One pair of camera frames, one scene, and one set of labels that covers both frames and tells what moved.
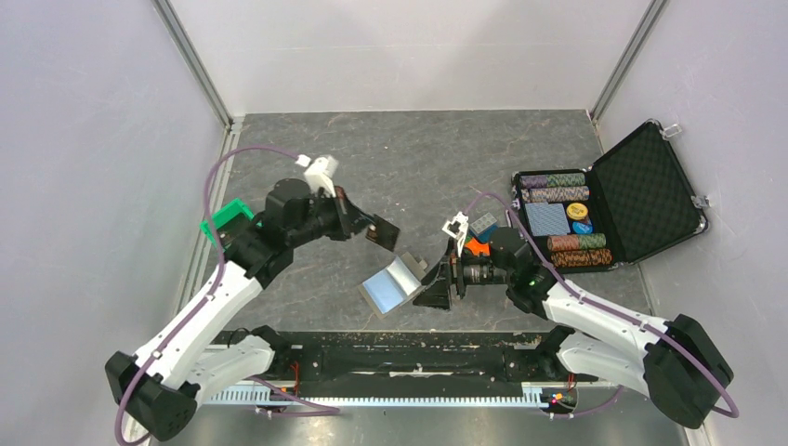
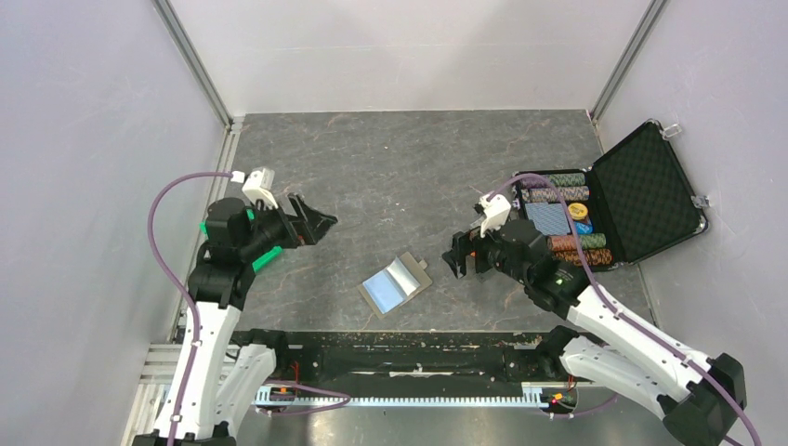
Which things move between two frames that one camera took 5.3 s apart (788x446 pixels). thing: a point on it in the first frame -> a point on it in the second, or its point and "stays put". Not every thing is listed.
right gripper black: (437, 293) -> (462, 245)
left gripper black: (362, 218) -> (316, 224)
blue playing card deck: (547, 218) stays put
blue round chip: (582, 228) stays put
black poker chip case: (633, 203) stays put
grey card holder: (389, 288) stays put
